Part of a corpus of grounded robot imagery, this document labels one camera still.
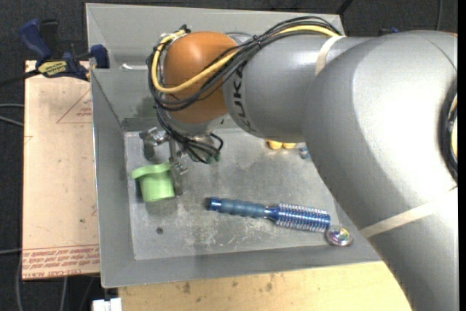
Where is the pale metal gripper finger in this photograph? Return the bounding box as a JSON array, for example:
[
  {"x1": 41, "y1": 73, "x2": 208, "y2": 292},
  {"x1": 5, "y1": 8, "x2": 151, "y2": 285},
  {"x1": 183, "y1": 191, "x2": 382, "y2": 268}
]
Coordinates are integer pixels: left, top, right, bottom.
[
  {"x1": 169, "y1": 157, "x2": 189, "y2": 197},
  {"x1": 139, "y1": 127, "x2": 165, "y2": 162}
]

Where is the light green plastic cup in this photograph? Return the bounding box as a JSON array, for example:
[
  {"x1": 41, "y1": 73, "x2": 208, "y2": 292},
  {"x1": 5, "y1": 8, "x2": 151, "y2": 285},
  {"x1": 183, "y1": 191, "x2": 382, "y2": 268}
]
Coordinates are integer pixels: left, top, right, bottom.
[{"x1": 130, "y1": 162, "x2": 177, "y2": 203}]

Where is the grey metal bin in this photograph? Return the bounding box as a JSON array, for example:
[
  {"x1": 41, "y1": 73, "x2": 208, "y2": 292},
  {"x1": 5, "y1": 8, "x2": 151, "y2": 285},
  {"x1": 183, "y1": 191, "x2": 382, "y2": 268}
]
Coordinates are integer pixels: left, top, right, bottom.
[{"x1": 85, "y1": 2, "x2": 384, "y2": 289}]

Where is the yellow toy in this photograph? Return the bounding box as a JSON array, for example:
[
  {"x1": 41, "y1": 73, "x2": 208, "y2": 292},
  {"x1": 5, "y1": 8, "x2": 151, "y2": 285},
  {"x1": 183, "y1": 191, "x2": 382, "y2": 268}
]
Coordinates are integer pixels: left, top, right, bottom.
[{"x1": 264, "y1": 139, "x2": 298, "y2": 151}]

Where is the blue hairbrush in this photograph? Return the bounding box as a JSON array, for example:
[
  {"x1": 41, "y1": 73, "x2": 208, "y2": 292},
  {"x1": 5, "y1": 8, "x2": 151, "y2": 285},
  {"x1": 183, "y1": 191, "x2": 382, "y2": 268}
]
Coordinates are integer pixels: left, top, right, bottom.
[{"x1": 205, "y1": 196, "x2": 332, "y2": 236}]

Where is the brown cardboard board red print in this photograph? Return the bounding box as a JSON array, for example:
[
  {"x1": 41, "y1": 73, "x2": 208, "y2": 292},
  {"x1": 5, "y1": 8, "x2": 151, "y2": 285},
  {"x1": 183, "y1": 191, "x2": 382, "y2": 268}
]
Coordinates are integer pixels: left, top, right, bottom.
[{"x1": 21, "y1": 60, "x2": 101, "y2": 281}]

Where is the shiny silver round top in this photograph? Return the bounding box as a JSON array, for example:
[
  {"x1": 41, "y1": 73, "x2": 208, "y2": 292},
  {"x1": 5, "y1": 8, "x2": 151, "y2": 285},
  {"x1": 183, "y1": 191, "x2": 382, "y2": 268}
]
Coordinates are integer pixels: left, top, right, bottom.
[{"x1": 325, "y1": 224, "x2": 355, "y2": 248}]

